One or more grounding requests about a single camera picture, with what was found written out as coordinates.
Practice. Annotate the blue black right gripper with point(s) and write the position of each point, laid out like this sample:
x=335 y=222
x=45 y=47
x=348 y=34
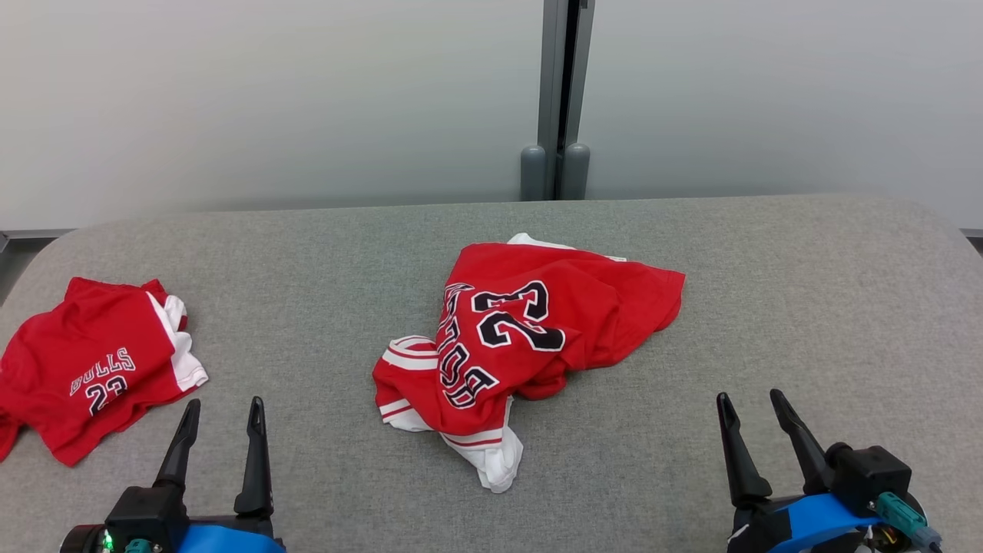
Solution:
x=814 y=522

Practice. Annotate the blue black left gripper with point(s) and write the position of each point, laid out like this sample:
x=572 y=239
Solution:
x=230 y=541

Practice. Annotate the red Bulls 23 shorts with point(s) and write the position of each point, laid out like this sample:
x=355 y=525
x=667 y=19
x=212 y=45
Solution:
x=92 y=338

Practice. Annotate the red white jersey shirt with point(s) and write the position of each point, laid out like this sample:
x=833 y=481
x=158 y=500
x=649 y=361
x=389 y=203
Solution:
x=599 y=307

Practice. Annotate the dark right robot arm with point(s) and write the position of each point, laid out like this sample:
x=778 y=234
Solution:
x=891 y=539

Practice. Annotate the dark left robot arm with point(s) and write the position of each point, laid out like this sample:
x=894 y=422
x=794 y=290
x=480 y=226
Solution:
x=81 y=541

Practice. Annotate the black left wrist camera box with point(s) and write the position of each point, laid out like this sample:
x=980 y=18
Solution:
x=146 y=511

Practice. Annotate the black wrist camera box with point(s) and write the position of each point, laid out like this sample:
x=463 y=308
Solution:
x=868 y=472
x=146 y=511

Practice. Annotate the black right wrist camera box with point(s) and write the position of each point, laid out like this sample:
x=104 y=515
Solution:
x=868 y=472

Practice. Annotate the grey cylindrical post foot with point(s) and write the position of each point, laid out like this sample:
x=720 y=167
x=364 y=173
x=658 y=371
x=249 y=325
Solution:
x=577 y=173
x=533 y=173

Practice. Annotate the grey partition post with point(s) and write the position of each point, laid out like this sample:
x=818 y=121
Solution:
x=550 y=77

